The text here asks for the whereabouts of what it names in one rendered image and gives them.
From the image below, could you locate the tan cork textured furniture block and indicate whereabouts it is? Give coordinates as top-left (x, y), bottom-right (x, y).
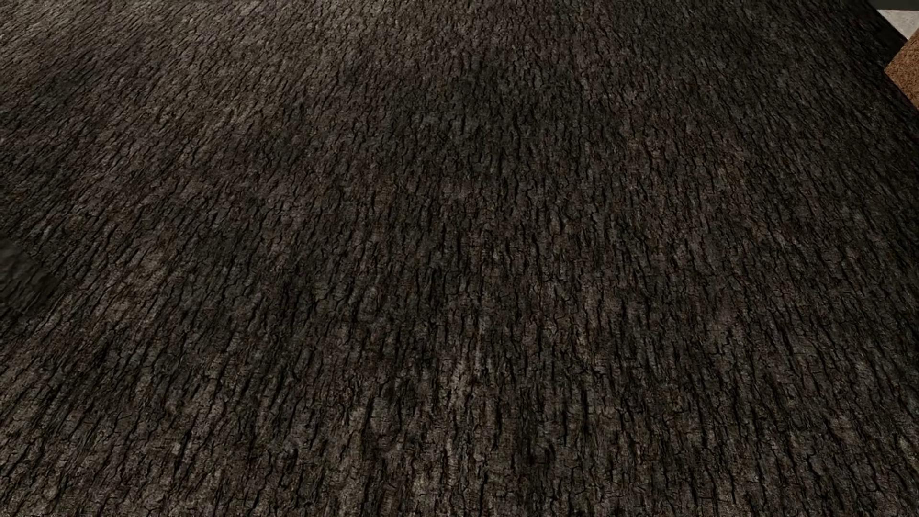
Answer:
top-left (885, 30), bottom-right (919, 110)

